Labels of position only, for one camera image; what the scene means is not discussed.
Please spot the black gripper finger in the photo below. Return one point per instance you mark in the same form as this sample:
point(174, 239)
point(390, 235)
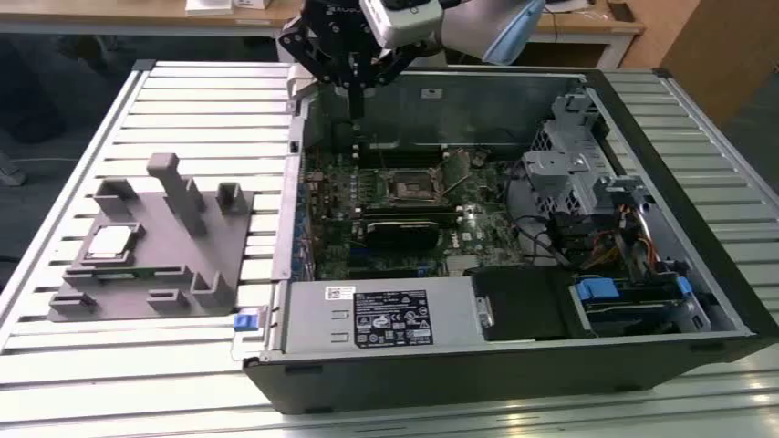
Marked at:
point(390, 68)
point(307, 50)

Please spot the thin metal locking lever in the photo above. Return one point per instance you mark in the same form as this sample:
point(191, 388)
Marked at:
point(382, 155)

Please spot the silver CPU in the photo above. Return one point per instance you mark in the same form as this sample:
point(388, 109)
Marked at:
point(112, 242)

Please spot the white sticker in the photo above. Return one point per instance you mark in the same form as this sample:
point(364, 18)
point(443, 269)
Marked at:
point(431, 92)

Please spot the small white box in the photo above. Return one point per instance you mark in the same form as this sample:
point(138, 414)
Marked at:
point(252, 3)

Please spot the large white box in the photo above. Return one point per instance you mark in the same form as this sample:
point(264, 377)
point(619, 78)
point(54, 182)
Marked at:
point(210, 7)

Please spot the black RAM slot bank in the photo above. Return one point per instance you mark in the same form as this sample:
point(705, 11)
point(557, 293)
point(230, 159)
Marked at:
point(402, 155)

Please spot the wooden desk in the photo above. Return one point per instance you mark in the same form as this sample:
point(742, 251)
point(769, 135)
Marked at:
point(122, 18)

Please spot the black expansion slot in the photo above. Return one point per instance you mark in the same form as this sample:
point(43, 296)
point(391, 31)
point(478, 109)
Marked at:
point(407, 211)

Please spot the grey metal drive cage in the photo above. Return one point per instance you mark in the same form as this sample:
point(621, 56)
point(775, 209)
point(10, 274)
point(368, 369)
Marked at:
point(554, 169)

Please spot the black graphics card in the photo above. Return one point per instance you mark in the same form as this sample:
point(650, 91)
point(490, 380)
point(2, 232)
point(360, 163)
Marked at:
point(402, 235)

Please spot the green motherboard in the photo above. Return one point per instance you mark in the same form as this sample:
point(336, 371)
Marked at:
point(487, 228)

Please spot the black phone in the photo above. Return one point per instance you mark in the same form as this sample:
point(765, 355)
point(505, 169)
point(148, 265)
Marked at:
point(622, 11)

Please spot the silver chipset heat sink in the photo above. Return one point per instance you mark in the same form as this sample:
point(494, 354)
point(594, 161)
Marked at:
point(462, 264)

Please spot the grey parts rack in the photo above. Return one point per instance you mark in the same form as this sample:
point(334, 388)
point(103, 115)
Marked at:
point(164, 255)

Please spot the wooden cabinet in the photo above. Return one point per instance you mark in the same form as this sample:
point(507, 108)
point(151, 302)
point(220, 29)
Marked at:
point(718, 45)

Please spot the white chair foot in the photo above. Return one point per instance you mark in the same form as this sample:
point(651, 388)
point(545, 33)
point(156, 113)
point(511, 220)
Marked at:
point(11, 173)

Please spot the green RAM stick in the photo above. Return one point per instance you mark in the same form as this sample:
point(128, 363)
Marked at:
point(140, 273)

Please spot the grey power supply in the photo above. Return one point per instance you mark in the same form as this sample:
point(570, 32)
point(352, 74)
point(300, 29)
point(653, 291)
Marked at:
point(316, 319)

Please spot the black plastic disk bay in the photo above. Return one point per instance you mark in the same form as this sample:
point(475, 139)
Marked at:
point(523, 305)

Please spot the blue disk carrier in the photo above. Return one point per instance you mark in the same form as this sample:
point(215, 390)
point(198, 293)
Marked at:
point(597, 289)

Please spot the blue case latch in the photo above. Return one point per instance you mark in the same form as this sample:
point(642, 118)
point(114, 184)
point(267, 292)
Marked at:
point(244, 321)

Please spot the blue plastic clip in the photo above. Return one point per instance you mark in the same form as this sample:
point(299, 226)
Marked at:
point(683, 286)

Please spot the black open PC case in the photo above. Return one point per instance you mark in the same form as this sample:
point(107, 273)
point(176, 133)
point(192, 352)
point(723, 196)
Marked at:
point(426, 383)

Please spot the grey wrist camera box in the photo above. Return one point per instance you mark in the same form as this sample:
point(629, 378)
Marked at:
point(402, 27)

